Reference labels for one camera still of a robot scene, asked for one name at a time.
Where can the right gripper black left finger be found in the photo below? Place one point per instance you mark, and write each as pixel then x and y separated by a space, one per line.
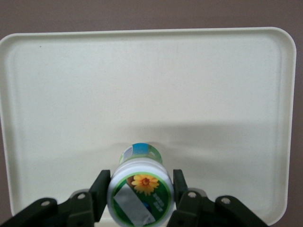
pixel 100 189

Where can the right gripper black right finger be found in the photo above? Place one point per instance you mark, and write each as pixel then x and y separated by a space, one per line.
pixel 181 189

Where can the cream plastic tray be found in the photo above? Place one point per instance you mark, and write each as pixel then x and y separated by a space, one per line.
pixel 151 94

